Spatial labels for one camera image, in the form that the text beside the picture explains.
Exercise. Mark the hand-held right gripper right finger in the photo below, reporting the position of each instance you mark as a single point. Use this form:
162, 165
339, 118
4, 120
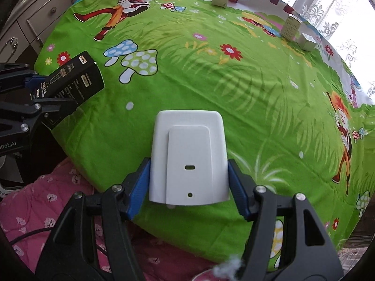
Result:
237, 184

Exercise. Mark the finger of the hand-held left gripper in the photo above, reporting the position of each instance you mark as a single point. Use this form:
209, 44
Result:
32, 80
44, 105

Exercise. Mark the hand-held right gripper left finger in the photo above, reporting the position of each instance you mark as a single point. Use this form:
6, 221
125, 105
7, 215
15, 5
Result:
140, 181

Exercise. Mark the black cardboard box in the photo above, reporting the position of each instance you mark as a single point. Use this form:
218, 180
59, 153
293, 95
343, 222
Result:
76, 82

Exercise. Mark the white plastic device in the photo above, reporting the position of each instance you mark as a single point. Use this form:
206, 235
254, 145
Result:
187, 152

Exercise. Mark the white round object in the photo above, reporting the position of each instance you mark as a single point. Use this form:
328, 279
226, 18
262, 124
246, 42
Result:
7, 169

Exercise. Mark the grey dresser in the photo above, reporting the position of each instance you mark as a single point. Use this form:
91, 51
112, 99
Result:
35, 14

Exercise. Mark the pink quilt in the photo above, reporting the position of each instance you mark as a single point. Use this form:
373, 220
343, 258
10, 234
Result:
35, 207

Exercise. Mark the small white box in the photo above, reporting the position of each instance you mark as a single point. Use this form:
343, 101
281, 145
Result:
307, 42

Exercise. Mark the tall beige box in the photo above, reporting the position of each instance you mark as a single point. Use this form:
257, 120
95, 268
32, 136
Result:
290, 27

